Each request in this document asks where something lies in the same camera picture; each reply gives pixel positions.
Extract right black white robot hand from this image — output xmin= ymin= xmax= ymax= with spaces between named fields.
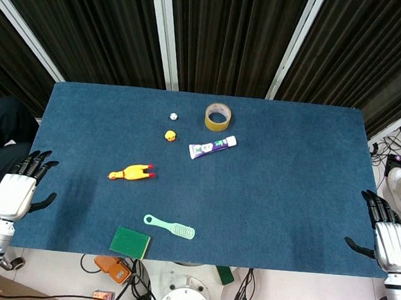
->
xmin=341 ymin=187 xmax=401 ymax=274

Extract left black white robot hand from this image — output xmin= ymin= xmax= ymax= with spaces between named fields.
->
xmin=0 ymin=146 xmax=62 ymax=225

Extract yellow rubber chicken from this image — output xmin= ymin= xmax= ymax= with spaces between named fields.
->
xmin=107 ymin=161 xmax=157 ymax=185

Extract person's dark trouser legs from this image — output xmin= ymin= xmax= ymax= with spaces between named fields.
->
xmin=0 ymin=95 xmax=42 ymax=214

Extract black caster wheel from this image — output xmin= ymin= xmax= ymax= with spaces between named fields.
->
xmin=0 ymin=254 xmax=26 ymax=272

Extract brown cardboard box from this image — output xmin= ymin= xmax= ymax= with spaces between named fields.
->
xmin=0 ymin=274 xmax=107 ymax=300

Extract green yellow sponge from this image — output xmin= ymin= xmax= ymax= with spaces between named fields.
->
xmin=108 ymin=225 xmax=152 ymax=261

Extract orange device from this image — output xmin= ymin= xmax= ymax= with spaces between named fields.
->
xmin=91 ymin=254 xmax=133 ymax=286

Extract blue felt table cover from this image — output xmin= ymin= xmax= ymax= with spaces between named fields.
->
xmin=8 ymin=78 xmax=401 ymax=280

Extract green block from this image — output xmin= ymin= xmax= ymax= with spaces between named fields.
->
xmin=214 ymin=265 xmax=235 ymax=287

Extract light green scrub brush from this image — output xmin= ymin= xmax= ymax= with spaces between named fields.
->
xmin=142 ymin=213 xmax=197 ymax=240

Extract dark curtain panel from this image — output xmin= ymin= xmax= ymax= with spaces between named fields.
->
xmin=163 ymin=0 xmax=312 ymax=102
xmin=274 ymin=0 xmax=401 ymax=139
xmin=0 ymin=0 xmax=173 ymax=91

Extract purple white toothpaste tube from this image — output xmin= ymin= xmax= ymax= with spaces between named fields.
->
xmin=187 ymin=132 xmax=239 ymax=164

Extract yellowish packing tape roll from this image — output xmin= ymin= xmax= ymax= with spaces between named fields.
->
xmin=203 ymin=101 xmax=235 ymax=134

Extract black cable bundle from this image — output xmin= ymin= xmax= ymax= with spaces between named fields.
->
xmin=368 ymin=134 xmax=401 ymax=166
xmin=77 ymin=253 xmax=161 ymax=300
xmin=233 ymin=267 xmax=256 ymax=300

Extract white window frame post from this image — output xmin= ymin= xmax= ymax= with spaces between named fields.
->
xmin=367 ymin=97 xmax=401 ymax=142
xmin=141 ymin=0 xmax=186 ymax=92
xmin=0 ymin=0 xmax=73 ymax=84
xmin=265 ymin=0 xmax=328 ymax=104

